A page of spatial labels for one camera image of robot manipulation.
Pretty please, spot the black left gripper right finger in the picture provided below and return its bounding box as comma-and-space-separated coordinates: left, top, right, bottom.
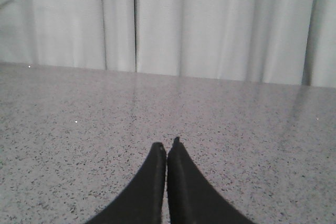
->
167, 137, 252, 223

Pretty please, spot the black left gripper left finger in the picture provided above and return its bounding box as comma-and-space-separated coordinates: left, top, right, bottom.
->
87, 142, 166, 223

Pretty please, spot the white pleated curtain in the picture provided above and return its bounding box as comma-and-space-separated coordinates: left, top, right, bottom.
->
1, 0, 335, 87

